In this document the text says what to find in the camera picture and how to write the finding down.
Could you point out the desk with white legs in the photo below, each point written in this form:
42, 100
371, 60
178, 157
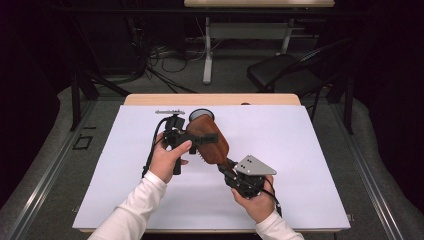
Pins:
248, 31

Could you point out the person's right hand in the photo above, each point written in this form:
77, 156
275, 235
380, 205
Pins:
258, 206

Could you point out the black folding chair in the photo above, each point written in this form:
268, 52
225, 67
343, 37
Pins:
283, 75

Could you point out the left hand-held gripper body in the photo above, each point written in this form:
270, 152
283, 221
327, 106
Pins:
175, 133

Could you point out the black metal stand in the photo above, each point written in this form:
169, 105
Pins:
76, 100
348, 106

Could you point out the aluminium floor rail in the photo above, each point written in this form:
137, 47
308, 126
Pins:
366, 180
50, 176

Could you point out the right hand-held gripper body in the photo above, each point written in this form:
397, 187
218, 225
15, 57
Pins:
255, 166

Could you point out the brown wooden hairbrush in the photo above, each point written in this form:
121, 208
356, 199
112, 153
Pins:
213, 154

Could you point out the person's left hand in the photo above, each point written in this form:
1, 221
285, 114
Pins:
163, 163

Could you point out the black mesh cup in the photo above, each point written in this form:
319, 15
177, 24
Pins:
199, 114

